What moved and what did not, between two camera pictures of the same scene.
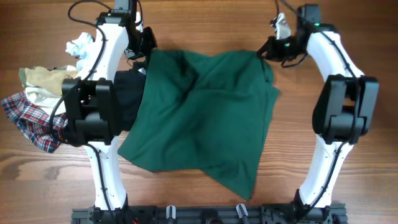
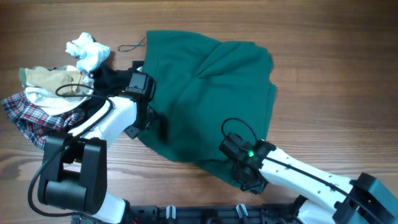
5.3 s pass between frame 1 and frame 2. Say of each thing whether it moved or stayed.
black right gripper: moved
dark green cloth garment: moved
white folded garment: stayed
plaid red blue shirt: stayed
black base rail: stayed
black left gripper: moved
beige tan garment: stayed
